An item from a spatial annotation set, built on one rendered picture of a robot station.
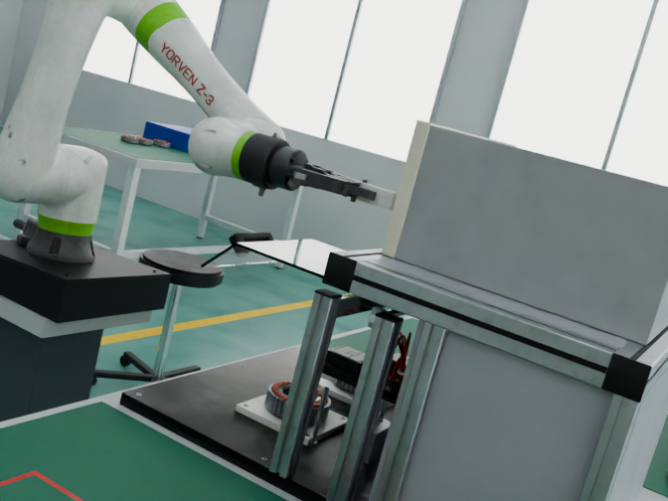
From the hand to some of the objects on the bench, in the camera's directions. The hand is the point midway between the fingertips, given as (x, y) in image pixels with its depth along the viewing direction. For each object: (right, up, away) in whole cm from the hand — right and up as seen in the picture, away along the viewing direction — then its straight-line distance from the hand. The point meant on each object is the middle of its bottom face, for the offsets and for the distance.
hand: (378, 196), depth 139 cm
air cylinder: (-2, -43, -1) cm, 43 cm away
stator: (-14, -37, +5) cm, 40 cm away
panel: (+13, -46, +5) cm, 48 cm away
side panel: (+9, -53, -30) cm, 62 cm away
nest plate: (-14, -38, +5) cm, 41 cm away
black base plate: (-8, -40, +16) cm, 44 cm away
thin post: (-11, -41, -3) cm, 42 cm away
